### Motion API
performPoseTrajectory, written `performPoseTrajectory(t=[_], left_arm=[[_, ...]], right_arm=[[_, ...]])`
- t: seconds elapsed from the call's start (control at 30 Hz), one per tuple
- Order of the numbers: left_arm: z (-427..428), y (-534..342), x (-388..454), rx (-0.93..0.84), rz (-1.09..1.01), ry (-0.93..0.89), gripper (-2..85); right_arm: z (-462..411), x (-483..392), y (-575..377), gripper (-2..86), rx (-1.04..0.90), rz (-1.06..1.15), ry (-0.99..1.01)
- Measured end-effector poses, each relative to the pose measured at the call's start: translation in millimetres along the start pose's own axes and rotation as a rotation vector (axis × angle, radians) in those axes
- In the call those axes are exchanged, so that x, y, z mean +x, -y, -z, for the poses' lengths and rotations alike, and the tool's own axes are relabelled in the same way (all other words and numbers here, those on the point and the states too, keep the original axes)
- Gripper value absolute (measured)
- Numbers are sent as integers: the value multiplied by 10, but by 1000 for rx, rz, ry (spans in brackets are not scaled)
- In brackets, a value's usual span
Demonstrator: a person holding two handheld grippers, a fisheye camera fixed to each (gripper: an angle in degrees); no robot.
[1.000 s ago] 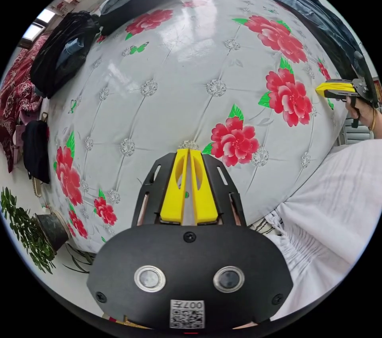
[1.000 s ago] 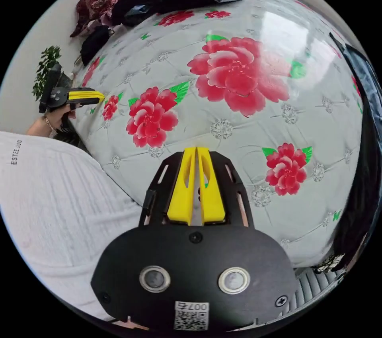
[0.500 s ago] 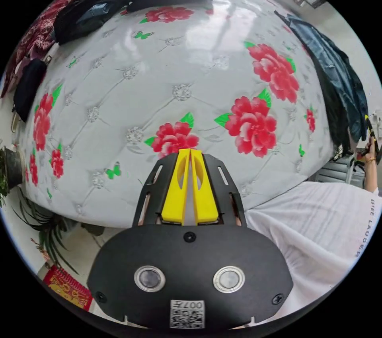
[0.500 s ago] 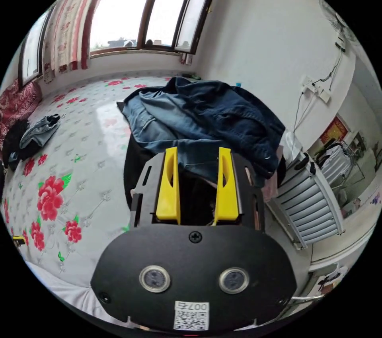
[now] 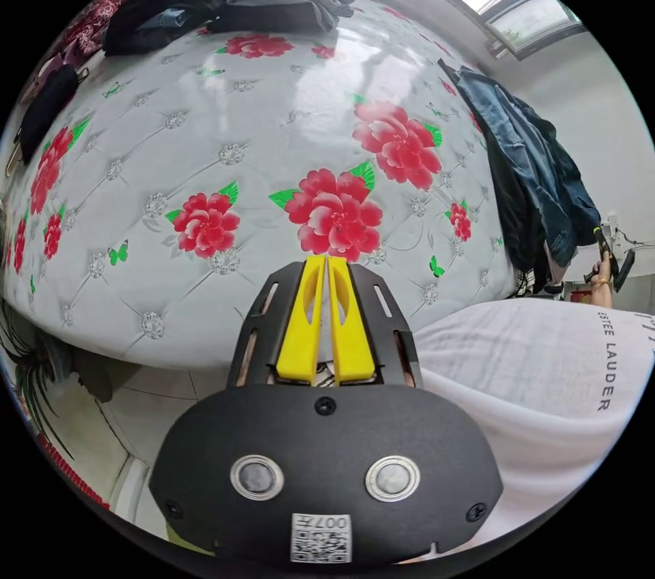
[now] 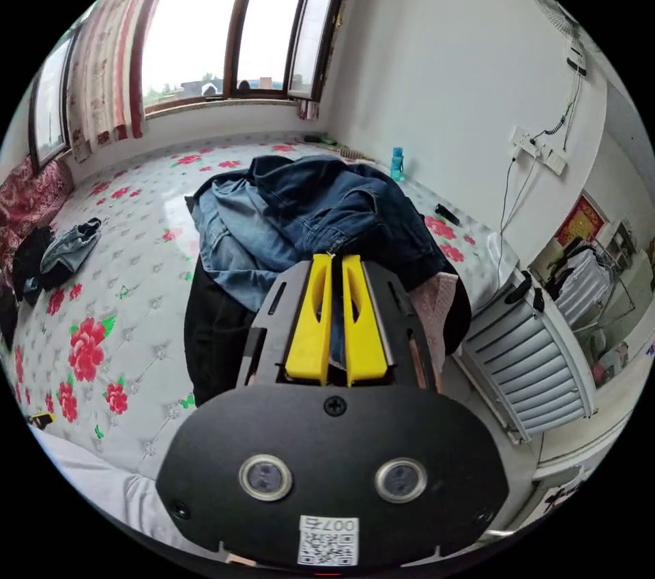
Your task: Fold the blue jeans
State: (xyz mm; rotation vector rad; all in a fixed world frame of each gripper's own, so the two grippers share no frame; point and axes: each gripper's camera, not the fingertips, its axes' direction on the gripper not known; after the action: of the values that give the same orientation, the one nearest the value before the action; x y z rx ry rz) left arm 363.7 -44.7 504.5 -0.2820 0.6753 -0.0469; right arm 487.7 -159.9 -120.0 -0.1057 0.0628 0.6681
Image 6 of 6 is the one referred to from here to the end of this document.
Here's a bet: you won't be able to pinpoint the red patterned folded quilt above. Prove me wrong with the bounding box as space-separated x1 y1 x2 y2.
0 157 76 254

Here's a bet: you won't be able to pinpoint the pile of clothes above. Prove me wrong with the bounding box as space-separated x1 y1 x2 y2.
182 177 473 407
0 217 104 351

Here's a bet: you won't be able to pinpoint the clothes rack with garments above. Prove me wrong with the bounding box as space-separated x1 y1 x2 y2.
544 235 637 330

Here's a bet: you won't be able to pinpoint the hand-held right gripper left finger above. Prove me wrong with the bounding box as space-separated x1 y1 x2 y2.
284 253 334 381

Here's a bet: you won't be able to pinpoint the white wall fan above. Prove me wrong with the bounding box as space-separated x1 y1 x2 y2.
523 0 590 77

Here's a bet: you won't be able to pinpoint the white charging cable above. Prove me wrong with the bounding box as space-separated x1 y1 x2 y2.
498 72 584 235

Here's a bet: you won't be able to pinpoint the dark blue jeans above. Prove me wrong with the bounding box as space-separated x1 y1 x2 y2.
247 154 447 279

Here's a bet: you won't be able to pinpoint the white cloth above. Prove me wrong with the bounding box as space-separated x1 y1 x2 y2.
29 425 208 550

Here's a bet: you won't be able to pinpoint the narrow brown-framed window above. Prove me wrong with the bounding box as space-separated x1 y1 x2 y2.
27 25 84 175

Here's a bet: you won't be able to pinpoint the bed with floral sheet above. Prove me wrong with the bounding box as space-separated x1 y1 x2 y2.
0 131 519 490

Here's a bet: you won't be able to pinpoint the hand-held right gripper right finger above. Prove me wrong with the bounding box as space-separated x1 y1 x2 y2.
341 254 388 387

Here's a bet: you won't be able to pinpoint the red striped floral curtain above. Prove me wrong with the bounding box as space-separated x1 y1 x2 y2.
65 0 191 153

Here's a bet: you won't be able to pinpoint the white wall socket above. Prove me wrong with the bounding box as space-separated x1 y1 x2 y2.
511 125 569 177

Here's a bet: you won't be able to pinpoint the large brown-framed window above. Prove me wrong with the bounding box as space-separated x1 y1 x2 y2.
140 0 355 123

